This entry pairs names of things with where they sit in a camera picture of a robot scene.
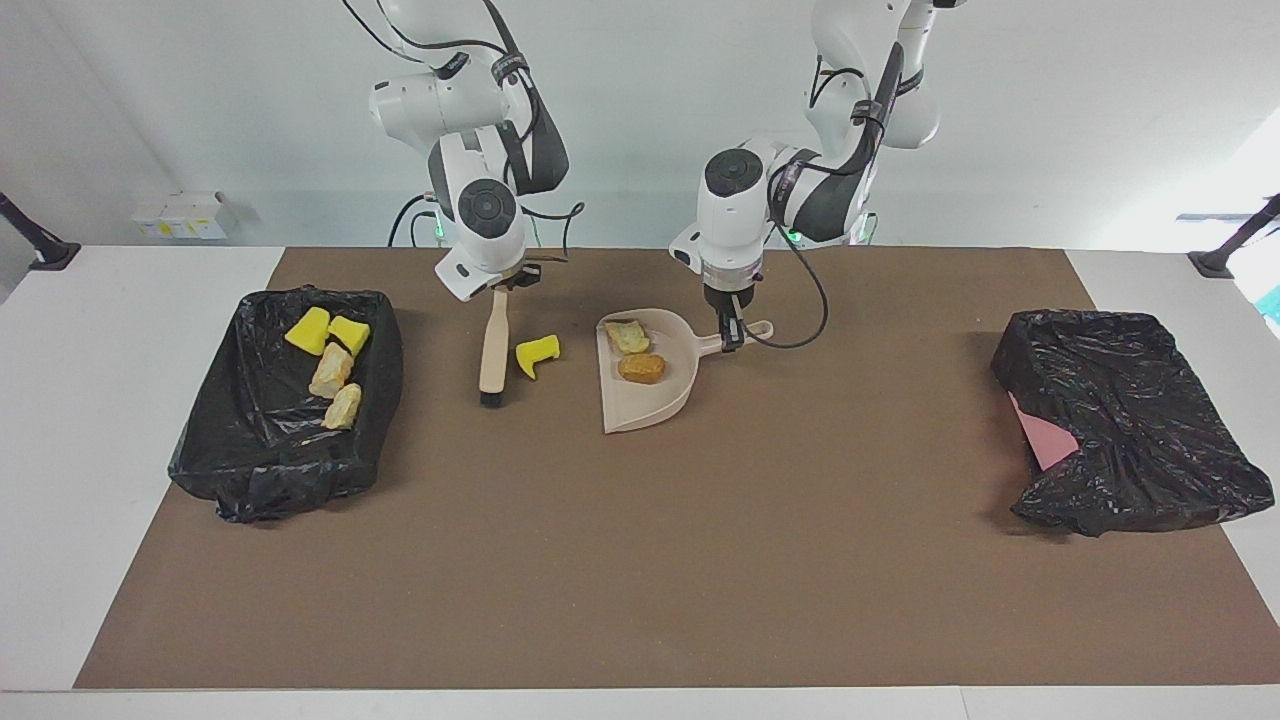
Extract black trash bag bin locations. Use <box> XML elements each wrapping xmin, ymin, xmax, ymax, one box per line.
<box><xmin>168</xmin><ymin>285</ymin><xmax>405</xmax><ymax>524</ymax></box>
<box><xmin>990</xmin><ymin>309</ymin><xmax>1276</xmax><ymax>538</ymax></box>

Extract white wall socket boxes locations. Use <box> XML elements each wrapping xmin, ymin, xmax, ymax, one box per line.
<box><xmin>131</xmin><ymin>191</ymin><xmax>229</xmax><ymax>241</ymax></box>

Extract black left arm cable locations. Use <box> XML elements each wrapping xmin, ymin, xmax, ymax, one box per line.
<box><xmin>745</xmin><ymin>70</ymin><xmax>881</xmax><ymax>351</ymax></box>

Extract yellow L-shaped sponge piece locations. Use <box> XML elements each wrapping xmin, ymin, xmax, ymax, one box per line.
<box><xmin>515</xmin><ymin>334</ymin><xmax>561</xmax><ymax>381</ymax></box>

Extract yellow rectangular sponge piece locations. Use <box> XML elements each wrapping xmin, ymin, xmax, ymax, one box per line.
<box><xmin>328</xmin><ymin>315</ymin><xmax>372</xmax><ymax>358</ymax></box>

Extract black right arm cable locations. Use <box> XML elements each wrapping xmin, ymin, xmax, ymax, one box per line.
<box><xmin>340</xmin><ymin>0</ymin><xmax>586</xmax><ymax>263</ymax></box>

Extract beige plastic dustpan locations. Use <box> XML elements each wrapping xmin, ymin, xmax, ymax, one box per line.
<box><xmin>597</xmin><ymin>308</ymin><xmax>775</xmax><ymax>435</ymax></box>

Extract black camera stand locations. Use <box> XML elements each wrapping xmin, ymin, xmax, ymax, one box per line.
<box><xmin>1188</xmin><ymin>193</ymin><xmax>1280</xmax><ymax>280</ymax></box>
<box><xmin>0</xmin><ymin>192</ymin><xmax>81</xmax><ymax>272</ymax></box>

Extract yellow wedge sponge piece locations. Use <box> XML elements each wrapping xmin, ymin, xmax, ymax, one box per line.
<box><xmin>283</xmin><ymin>306</ymin><xmax>332</xmax><ymax>357</ymax></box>

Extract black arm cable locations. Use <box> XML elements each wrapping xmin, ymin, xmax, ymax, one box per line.
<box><xmin>340</xmin><ymin>0</ymin><xmax>586</xmax><ymax>263</ymax></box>
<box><xmin>745</xmin><ymin>70</ymin><xmax>881</xmax><ymax>351</ymax></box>

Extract pink bin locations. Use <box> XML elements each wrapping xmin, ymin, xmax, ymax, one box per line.
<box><xmin>1008</xmin><ymin>392</ymin><xmax>1081</xmax><ymax>473</ymax></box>

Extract brown table mat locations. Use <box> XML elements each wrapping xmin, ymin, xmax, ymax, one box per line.
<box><xmin>73</xmin><ymin>247</ymin><xmax>1280</xmax><ymax>691</ymax></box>

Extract beige hand brush black bristles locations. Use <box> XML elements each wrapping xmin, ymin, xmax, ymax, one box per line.
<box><xmin>478</xmin><ymin>288</ymin><xmax>513</xmax><ymax>408</ymax></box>

